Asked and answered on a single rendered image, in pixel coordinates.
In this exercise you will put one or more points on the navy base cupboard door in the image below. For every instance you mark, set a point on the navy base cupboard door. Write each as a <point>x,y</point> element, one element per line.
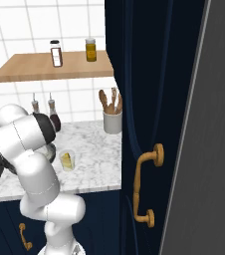
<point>5,229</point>

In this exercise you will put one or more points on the wooden spoon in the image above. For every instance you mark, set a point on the wooden spoon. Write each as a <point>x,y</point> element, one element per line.
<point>103,98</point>

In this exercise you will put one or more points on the white utensil pot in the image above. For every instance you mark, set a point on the white utensil pot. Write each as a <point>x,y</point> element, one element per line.
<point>112,123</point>

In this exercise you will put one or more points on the wooden wall shelf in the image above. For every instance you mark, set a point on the wooden wall shelf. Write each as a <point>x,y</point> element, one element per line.
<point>51,68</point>

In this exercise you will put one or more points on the brown spice jar black lid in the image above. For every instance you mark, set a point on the brown spice jar black lid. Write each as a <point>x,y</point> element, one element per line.
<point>56,54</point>

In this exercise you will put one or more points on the amber oil jar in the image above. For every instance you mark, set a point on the amber oil jar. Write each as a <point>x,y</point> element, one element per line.
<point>91,50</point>

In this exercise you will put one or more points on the glass of lemonade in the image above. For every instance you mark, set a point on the glass of lemonade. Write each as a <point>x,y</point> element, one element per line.
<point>67,160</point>

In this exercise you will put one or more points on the wooden spatula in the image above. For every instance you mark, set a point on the wooden spatula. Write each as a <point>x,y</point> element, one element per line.
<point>113,96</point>

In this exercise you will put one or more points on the grey ice bowl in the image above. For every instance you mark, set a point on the grey ice bowl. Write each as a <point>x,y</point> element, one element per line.
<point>50,152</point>

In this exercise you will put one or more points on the navy tall cupboard door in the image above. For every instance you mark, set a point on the navy tall cupboard door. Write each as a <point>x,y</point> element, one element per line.
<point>151,116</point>

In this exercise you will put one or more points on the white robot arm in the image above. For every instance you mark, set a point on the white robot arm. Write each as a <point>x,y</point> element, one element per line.
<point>35,172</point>

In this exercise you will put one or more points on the clear bottle with spout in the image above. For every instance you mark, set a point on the clear bottle with spout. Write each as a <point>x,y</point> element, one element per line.
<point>35,105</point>

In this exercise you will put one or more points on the grey fridge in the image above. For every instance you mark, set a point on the grey fridge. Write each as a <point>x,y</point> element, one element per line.
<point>207,139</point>

